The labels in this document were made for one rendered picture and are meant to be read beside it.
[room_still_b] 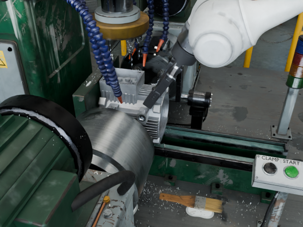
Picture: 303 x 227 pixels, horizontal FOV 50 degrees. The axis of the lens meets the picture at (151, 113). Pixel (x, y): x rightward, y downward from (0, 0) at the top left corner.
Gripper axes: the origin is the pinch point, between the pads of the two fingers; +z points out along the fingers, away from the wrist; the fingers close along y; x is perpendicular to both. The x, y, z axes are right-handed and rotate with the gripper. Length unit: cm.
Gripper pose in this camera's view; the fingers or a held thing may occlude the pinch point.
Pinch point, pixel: (152, 97)
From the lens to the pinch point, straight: 98.7
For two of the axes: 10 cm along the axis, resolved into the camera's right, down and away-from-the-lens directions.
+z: -4.9, 6.4, 5.9
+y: -2.5, 5.4, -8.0
